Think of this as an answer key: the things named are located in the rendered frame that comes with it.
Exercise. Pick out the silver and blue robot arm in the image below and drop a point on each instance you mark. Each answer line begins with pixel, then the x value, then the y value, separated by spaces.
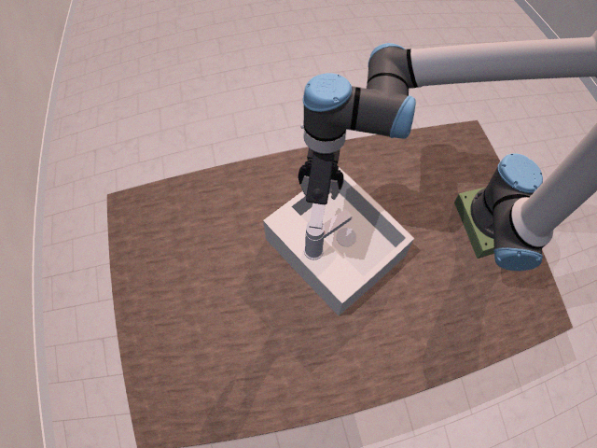
pixel 332 104

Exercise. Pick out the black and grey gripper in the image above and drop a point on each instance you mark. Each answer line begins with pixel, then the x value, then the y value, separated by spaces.
pixel 337 175

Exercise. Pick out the grey mixer tap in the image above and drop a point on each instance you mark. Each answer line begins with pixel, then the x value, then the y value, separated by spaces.
pixel 316 231

